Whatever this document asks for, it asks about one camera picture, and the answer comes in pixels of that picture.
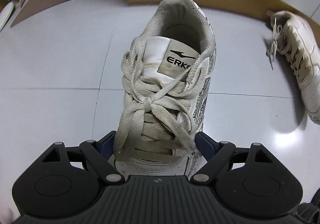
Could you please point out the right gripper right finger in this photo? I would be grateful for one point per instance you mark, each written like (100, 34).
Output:
(217, 156)

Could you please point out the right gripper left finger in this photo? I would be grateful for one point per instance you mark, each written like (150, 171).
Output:
(97, 154)

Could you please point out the white sneaker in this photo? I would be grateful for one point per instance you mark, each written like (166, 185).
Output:
(166, 79)
(292, 37)

